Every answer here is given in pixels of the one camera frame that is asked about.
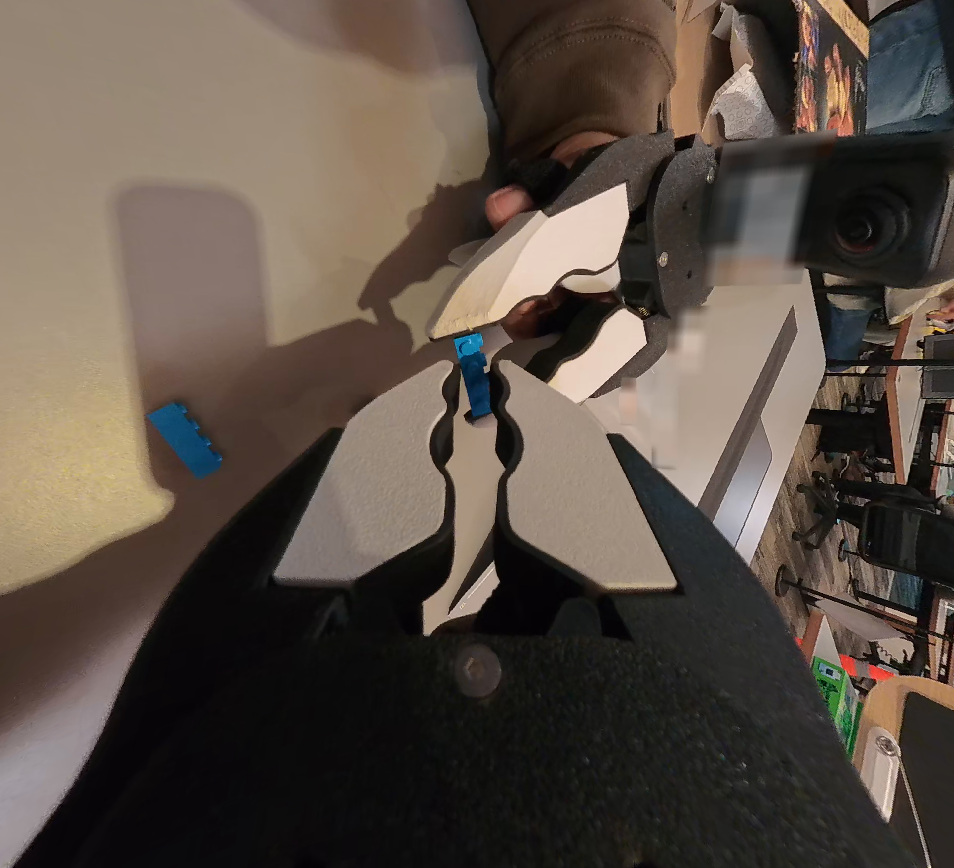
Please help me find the light green toy box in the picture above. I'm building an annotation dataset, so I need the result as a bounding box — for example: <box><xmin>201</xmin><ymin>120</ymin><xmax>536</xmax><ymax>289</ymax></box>
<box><xmin>811</xmin><ymin>655</ymin><xmax>866</xmax><ymax>759</ymax></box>

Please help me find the red orange plastic piece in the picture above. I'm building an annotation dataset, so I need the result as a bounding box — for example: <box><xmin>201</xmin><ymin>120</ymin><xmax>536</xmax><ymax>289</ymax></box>
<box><xmin>838</xmin><ymin>652</ymin><xmax>897</xmax><ymax>684</ymax></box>

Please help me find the grey desk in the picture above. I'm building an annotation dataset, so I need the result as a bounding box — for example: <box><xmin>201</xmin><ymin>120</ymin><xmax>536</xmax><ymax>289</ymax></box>
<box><xmin>0</xmin><ymin>0</ymin><xmax>828</xmax><ymax>868</ymax></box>

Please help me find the dark printed toy box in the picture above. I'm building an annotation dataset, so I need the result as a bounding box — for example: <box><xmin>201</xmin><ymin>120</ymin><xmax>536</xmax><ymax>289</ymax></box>
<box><xmin>783</xmin><ymin>0</ymin><xmax>872</xmax><ymax>139</ymax></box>

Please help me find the long blue brick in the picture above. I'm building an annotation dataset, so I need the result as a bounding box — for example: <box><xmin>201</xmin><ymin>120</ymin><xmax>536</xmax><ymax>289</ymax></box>
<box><xmin>453</xmin><ymin>333</ymin><xmax>494</xmax><ymax>423</ymax></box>

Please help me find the wood-edged black table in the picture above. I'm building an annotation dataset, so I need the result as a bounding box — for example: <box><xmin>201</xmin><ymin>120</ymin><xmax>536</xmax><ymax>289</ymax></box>
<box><xmin>850</xmin><ymin>674</ymin><xmax>954</xmax><ymax>868</ymax></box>

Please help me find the black office chair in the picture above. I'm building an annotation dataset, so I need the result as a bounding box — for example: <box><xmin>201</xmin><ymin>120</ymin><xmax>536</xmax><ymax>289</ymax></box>
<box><xmin>790</xmin><ymin>473</ymin><xmax>954</xmax><ymax>589</ymax></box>

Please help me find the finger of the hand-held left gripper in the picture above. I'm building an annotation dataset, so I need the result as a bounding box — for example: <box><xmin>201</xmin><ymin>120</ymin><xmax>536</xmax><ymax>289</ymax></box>
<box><xmin>520</xmin><ymin>302</ymin><xmax>649</xmax><ymax>404</ymax></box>
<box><xmin>425</xmin><ymin>182</ymin><xmax>627</xmax><ymax>342</ymax></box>

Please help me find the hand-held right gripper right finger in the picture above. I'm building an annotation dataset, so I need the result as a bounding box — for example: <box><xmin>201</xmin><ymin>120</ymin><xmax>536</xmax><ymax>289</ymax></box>
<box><xmin>492</xmin><ymin>361</ymin><xmax>679</xmax><ymax>597</ymax></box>

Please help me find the cardboard box with barcode label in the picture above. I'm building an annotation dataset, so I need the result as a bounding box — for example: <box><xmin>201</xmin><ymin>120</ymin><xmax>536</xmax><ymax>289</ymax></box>
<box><xmin>673</xmin><ymin>0</ymin><xmax>804</xmax><ymax>148</ymax></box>

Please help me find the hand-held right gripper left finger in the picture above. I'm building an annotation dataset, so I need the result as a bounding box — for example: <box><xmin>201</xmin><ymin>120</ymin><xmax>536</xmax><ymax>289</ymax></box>
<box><xmin>274</xmin><ymin>361</ymin><xmax>457</xmax><ymax>591</ymax></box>

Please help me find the small blue brick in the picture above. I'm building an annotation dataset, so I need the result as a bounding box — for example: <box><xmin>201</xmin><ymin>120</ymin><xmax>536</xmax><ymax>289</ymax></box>
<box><xmin>145</xmin><ymin>402</ymin><xmax>226</xmax><ymax>480</ymax></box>

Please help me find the dark desk cable flap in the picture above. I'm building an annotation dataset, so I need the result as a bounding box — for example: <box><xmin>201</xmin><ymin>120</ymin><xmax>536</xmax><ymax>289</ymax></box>
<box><xmin>697</xmin><ymin>309</ymin><xmax>800</xmax><ymax>535</ymax></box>

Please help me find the person's left forearm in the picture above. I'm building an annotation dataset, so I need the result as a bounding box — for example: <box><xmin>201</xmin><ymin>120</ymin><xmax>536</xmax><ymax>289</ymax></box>
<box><xmin>443</xmin><ymin>0</ymin><xmax>681</xmax><ymax>162</ymax></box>

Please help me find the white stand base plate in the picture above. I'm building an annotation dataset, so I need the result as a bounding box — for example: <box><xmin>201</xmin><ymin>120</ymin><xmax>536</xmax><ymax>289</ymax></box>
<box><xmin>865</xmin><ymin>728</ymin><xmax>904</xmax><ymax>823</ymax></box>

